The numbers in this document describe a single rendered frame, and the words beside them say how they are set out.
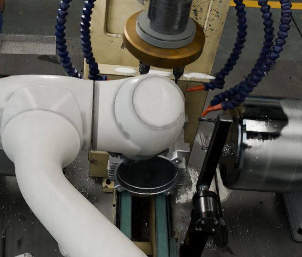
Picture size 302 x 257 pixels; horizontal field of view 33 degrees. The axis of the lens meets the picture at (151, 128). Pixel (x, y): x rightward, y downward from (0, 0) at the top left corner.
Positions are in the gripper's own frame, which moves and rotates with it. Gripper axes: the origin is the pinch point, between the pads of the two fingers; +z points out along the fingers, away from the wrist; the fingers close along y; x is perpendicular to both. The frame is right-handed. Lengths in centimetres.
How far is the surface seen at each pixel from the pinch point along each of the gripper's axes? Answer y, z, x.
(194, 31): -12.2, -4.1, -27.3
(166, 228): -11.8, 22.6, 13.4
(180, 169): -13.8, 16.1, -0.5
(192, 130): -19.8, 33.3, -14.6
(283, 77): -62, 71, -46
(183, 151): -14.2, 15.0, -4.8
